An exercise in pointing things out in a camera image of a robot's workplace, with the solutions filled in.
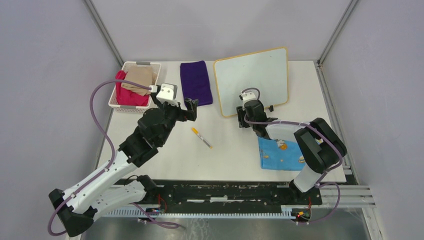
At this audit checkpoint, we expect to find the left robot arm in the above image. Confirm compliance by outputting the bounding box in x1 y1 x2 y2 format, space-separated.
48 97 199 237

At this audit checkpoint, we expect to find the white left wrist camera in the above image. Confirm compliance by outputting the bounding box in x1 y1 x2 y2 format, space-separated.
157 83 178 98

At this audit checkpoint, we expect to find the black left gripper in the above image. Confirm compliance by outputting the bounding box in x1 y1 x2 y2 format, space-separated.
151 93 198 146

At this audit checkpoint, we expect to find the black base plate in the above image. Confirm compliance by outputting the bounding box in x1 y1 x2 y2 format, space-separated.
138 179 323 214

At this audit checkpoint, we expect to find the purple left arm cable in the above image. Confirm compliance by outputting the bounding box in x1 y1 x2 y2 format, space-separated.
47 79 157 237

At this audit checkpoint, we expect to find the beige cloth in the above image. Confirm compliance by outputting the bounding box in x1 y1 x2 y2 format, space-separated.
121 65 157 96

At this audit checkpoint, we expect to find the yellow framed whiteboard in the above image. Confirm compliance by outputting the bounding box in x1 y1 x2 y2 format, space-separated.
213 47 289 118

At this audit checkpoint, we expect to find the white orange marker pen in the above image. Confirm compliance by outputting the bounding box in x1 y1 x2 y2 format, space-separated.
191 127 213 149

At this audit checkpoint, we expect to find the aluminium rail frame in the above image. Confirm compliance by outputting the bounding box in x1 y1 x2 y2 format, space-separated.
314 60 376 208

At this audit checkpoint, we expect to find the pink cloth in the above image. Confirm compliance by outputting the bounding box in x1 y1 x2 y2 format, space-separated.
115 70 150 107

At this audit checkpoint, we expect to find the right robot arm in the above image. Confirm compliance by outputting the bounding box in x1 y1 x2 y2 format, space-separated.
236 99 348 204

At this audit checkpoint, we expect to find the blue patterned cloth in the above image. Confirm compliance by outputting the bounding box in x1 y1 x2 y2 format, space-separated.
257 137 306 171

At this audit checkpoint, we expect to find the white cable duct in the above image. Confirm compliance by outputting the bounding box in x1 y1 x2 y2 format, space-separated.
104 206 295 220

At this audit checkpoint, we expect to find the purple folded cloth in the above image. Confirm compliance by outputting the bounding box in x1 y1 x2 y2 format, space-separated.
180 60 213 106

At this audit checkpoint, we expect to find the white plastic basket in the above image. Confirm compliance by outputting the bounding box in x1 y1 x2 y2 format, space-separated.
108 61 162 114

